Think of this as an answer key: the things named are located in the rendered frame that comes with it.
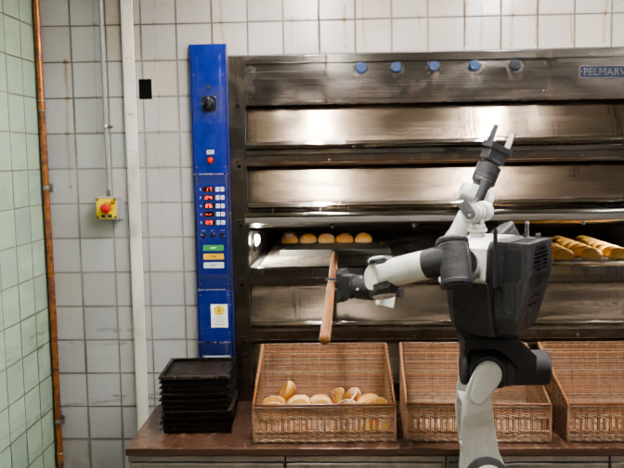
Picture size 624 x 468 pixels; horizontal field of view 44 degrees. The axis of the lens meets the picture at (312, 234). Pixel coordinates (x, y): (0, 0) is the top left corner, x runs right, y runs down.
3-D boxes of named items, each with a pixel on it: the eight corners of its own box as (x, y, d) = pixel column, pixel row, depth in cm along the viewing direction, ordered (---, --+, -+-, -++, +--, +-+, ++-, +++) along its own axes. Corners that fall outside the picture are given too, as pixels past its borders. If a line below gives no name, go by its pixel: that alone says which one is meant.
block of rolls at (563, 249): (499, 245, 406) (499, 235, 405) (590, 244, 404) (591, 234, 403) (526, 261, 345) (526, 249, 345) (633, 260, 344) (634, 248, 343)
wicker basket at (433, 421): (397, 401, 339) (396, 340, 336) (526, 402, 335) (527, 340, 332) (403, 442, 291) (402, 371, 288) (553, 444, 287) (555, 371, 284)
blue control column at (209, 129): (253, 395, 538) (245, 85, 516) (276, 395, 537) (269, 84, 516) (203, 528, 346) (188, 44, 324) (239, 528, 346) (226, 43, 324)
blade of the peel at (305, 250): (391, 254, 377) (391, 249, 377) (279, 255, 380) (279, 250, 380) (387, 245, 413) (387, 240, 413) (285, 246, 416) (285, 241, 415)
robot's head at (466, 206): (493, 214, 245) (480, 194, 247) (482, 216, 238) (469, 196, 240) (477, 225, 248) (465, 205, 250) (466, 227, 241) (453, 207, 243)
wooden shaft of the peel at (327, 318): (330, 345, 200) (330, 334, 199) (318, 345, 200) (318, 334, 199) (338, 256, 370) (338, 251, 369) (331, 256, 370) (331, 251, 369)
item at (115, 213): (100, 218, 337) (99, 196, 336) (123, 218, 336) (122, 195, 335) (95, 220, 329) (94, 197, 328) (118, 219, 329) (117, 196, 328)
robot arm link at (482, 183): (493, 180, 280) (481, 209, 281) (467, 169, 280) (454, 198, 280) (501, 180, 269) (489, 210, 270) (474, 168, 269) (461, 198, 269)
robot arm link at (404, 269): (360, 298, 241) (422, 284, 228) (356, 258, 244) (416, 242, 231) (381, 300, 250) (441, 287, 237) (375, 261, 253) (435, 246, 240)
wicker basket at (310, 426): (261, 403, 340) (259, 342, 337) (388, 402, 339) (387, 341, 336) (250, 444, 292) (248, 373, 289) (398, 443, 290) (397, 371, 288)
